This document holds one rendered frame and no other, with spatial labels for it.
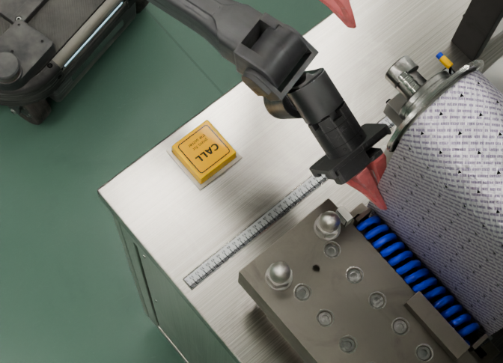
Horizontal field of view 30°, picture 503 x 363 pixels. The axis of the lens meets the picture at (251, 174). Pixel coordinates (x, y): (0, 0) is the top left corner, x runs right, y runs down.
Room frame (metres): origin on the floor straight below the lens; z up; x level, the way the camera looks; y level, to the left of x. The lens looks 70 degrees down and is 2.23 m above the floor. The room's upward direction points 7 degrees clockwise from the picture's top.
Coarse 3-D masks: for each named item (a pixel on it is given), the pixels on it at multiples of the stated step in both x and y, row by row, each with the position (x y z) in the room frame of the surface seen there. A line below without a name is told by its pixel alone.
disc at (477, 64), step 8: (472, 64) 0.49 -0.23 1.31; (480, 64) 0.51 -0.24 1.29; (456, 72) 0.48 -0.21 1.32; (464, 72) 0.48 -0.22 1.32; (448, 80) 0.46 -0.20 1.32; (456, 80) 0.47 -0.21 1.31; (440, 88) 0.45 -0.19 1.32; (432, 96) 0.45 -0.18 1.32; (424, 104) 0.44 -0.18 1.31; (416, 112) 0.43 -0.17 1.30; (408, 120) 0.42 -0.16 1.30; (400, 128) 0.42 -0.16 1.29; (392, 136) 0.42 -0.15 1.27; (400, 136) 0.42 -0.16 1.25; (392, 144) 0.41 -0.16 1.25
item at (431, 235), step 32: (384, 192) 0.41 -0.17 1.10; (416, 192) 0.38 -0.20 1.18; (416, 224) 0.37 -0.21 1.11; (448, 224) 0.35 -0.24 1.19; (416, 256) 0.35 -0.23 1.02; (448, 256) 0.33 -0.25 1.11; (480, 256) 0.31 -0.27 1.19; (448, 288) 0.31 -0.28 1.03; (480, 288) 0.29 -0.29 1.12; (480, 320) 0.27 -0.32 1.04
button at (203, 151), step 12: (192, 132) 0.53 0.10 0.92; (204, 132) 0.53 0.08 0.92; (216, 132) 0.54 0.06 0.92; (180, 144) 0.51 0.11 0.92; (192, 144) 0.51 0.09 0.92; (204, 144) 0.51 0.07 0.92; (216, 144) 0.52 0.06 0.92; (228, 144) 0.52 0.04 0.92; (180, 156) 0.49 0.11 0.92; (192, 156) 0.49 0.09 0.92; (204, 156) 0.50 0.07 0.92; (216, 156) 0.50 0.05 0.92; (228, 156) 0.50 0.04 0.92; (192, 168) 0.47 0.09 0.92; (204, 168) 0.48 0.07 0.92; (216, 168) 0.48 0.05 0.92; (204, 180) 0.46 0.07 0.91
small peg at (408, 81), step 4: (404, 72) 0.49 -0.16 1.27; (400, 76) 0.49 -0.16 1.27; (404, 76) 0.49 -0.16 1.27; (408, 76) 0.49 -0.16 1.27; (400, 80) 0.48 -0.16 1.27; (404, 80) 0.48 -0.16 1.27; (408, 80) 0.48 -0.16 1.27; (412, 80) 0.48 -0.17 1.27; (404, 84) 0.48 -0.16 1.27; (408, 84) 0.48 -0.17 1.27; (412, 84) 0.48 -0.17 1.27; (416, 84) 0.48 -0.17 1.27; (408, 88) 0.48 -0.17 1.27; (412, 88) 0.48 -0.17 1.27; (416, 88) 0.47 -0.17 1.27; (412, 92) 0.47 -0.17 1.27
